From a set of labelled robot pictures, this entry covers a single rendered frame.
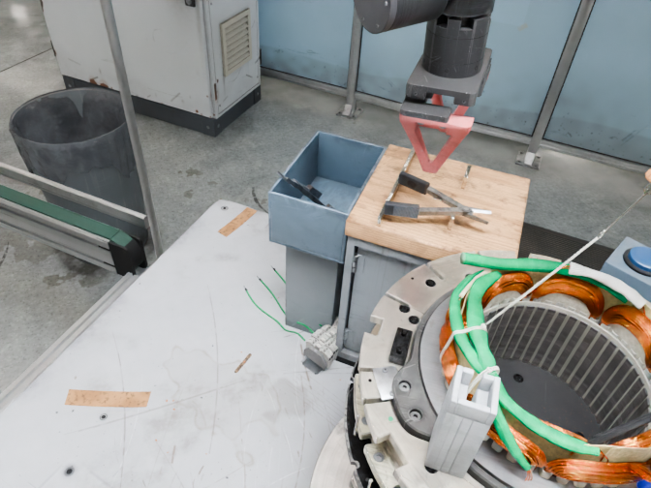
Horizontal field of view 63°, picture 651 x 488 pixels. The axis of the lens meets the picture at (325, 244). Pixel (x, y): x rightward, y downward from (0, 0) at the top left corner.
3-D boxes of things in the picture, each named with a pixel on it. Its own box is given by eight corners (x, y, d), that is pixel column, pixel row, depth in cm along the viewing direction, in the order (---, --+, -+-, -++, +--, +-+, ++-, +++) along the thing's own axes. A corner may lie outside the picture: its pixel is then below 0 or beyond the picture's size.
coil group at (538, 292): (527, 308, 49) (542, 277, 46) (527, 295, 50) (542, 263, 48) (596, 326, 48) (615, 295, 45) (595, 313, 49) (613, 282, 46)
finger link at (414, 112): (392, 177, 55) (400, 95, 48) (409, 141, 60) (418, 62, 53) (457, 191, 53) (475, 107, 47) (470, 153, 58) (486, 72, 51)
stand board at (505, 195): (344, 235, 65) (345, 220, 63) (387, 157, 78) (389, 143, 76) (509, 284, 60) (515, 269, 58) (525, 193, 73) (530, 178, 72)
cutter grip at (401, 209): (383, 215, 62) (385, 204, 61) (384, 210, 63) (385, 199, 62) (418, 219, 62) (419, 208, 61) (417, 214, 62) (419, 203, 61)
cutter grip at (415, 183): (397, 183, 67) (399, 172, 66) (400, 180, 67) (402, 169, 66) (424, 196, 65) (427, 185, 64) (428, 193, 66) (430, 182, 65)
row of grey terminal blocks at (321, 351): (320, 378, 80) (322, 361, 77) (296, 360, 82) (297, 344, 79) (359, 339, 86) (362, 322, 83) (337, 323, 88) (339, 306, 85)
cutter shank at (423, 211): (418, 215, 62) (418, 211, 61) (417, 211, 62) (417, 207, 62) (469, 215, 62) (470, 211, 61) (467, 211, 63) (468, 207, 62)
